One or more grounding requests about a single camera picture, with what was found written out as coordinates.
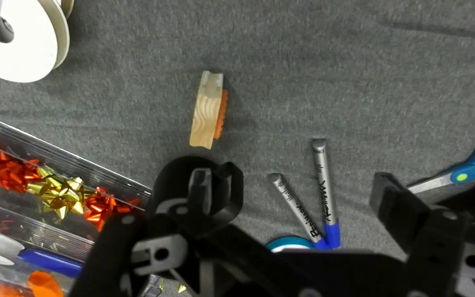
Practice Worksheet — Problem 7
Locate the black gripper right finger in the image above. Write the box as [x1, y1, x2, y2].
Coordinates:
[369, 171, 430, 252]

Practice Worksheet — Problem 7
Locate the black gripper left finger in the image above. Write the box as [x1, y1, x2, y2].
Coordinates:
[188, 168, 213, 214]

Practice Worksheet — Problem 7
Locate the small wooden block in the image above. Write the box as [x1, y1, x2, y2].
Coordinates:
[190, 71, 228, 148]

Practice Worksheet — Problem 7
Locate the silver blue marker right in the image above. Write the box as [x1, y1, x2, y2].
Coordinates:
[312, 138, 341, 249]

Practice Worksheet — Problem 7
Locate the silver blue marker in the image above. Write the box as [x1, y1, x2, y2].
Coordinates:
[312, 138, 341, 249]
[269, 173, 326, 249]

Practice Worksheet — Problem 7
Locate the silver blue marker left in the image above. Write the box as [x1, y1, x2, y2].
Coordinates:
[269, 173, 326, 249]

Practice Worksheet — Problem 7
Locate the blue white tape roll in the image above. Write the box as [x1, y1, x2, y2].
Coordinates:
[267, 236, 315, 252]

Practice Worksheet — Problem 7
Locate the gold gift bow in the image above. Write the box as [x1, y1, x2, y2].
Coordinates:
[26, 166, 86, 219]

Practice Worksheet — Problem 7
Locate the clear plastic organizer tray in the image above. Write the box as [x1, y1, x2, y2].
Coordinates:
[0, 120, 152, 290]

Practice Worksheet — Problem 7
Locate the blue marker in tray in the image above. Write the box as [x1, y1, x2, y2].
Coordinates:
[18, 247, 82, 277]

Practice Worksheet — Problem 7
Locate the orange fabric bundle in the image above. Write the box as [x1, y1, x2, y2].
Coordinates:
[0, 270, 64, 297]

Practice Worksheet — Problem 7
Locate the white ribbon spool lower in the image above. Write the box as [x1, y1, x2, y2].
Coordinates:
[0, 0, 74, 82]

